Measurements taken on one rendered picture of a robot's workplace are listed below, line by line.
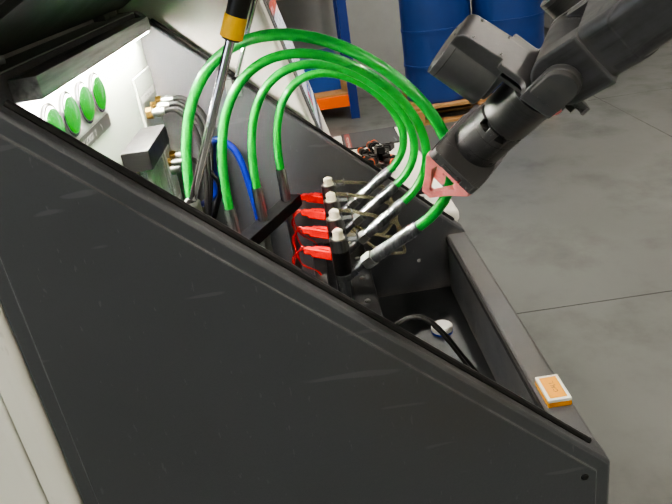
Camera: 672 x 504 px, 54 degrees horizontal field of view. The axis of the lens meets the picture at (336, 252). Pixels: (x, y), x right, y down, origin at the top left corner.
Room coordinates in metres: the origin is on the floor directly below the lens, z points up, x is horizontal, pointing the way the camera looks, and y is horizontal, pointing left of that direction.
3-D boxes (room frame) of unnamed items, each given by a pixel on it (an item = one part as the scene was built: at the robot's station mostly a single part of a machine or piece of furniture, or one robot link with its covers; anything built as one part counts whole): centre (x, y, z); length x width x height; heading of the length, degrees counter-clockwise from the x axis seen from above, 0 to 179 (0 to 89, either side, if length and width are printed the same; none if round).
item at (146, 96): (1.13, 0.26, 1.20); 0.13 x 0.03 x 0.31; 0
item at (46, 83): (0.89, 0.26, 1.43); 0.54 x 0.03 x 0.02; 0
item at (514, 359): (0.90, -0.24, 0.87); 0.62 x 0.04 x 0.16; 0
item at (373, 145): (1.63, -0.15, 1.01); 0.23 x 0.11 x 0.06; 0
